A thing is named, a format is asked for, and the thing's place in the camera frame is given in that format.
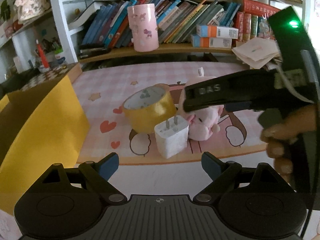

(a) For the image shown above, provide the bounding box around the red book set box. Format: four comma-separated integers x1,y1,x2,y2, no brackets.
232,0,280,18

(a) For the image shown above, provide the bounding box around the yellow tape roll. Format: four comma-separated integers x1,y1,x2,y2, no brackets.
122,83,177,134

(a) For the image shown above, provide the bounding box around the pink plush doll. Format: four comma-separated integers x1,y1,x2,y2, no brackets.
14,0,50,23

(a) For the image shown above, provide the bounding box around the orange blue box upper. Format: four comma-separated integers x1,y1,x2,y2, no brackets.
196,25,239,40

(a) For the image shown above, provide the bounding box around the orange blue box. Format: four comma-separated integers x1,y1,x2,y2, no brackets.
191,34,232,49
196,25,239,40

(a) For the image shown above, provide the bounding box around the pink cylindrical container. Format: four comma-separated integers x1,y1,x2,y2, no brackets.
127,3,159,53

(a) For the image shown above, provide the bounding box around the stack of papers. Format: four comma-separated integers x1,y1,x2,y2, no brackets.
232,37,281,69

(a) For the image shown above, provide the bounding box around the white bookshelf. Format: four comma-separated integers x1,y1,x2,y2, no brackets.
1,0,305,69

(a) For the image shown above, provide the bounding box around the white green jar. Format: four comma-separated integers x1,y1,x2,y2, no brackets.
54,49,66,66

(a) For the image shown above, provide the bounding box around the pink desk mat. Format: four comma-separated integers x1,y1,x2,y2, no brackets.
0,61,276,240

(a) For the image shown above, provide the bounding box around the white charger plug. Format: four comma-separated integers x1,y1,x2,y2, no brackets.
154,115,189,159

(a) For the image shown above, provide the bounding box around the orange blue box lower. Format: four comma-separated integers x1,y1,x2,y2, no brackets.
191,34,232,49

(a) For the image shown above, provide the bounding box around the person right hand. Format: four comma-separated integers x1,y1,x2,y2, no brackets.
260,105,316,183

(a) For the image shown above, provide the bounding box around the pink plush pig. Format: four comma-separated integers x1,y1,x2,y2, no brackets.
179,67,226,142

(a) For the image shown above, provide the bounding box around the checkered chess board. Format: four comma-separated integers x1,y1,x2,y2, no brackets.
20,63,82,91

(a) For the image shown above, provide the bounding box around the yellow cardboard box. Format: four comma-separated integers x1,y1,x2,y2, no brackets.
1,76,90,215

